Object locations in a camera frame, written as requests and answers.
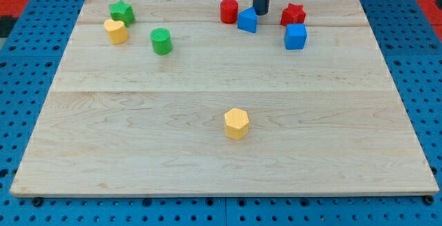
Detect yellow heart block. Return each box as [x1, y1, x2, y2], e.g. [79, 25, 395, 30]
[104, 19, 128, 44]

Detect yellow hexagon block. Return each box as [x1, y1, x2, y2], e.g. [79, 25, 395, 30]
[224, 108, 249, 140]

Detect light wooden board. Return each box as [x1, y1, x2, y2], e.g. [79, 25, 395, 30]
[10, 0, 439, 198]

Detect green cylinder block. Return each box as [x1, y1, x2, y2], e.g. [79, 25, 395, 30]
[150, 28, 173, 55]

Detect blue triangle block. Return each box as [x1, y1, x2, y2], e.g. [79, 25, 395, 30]
[237, 7, 258, 33]

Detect red cylinder block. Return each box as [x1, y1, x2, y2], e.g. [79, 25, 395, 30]
[220, 0, 239, 24]

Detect blue cube block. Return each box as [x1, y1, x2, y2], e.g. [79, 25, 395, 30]
[284, 23, 307, 50]

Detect red star block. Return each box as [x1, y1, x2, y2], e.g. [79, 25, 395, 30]
[280, 3, 307, 26]

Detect green star block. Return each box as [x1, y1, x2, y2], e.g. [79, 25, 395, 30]
[109, 0, 135, 28]

